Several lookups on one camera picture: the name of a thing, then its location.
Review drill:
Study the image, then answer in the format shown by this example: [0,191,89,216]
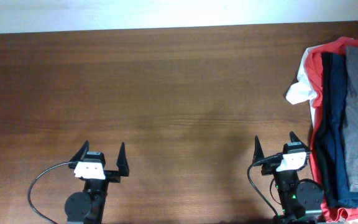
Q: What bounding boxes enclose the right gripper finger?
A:
[252,136,265,164]
[289,131,311,152]

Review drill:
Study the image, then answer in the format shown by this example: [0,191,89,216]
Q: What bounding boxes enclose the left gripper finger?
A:
[116,142,129,177]
[70,140,90,162]

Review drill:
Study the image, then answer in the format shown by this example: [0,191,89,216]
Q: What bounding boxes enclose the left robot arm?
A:
[65,141,130,224]

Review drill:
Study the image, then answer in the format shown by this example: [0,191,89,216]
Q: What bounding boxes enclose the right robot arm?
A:
[247,132,324,223]

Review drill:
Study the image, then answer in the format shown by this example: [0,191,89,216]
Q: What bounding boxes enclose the black folded garment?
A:
[313,52,341,208]

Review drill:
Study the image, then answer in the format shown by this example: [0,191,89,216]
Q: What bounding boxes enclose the white folded garment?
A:
[285,46,318,127]

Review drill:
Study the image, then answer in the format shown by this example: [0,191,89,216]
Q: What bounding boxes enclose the navy blue folded garment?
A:
[323,53,358,208]

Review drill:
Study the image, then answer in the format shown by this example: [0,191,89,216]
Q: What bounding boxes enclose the red folded garment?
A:
[304,37,358,222]

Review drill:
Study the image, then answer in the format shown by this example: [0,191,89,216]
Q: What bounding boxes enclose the right black cable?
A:
[247,154,284,218]

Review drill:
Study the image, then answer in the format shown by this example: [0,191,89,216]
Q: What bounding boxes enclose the black cable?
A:
[27,161,74,224]
[247,154,284,218]

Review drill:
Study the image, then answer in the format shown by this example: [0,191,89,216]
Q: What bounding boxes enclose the left black cable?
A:
[27,161,74,224]

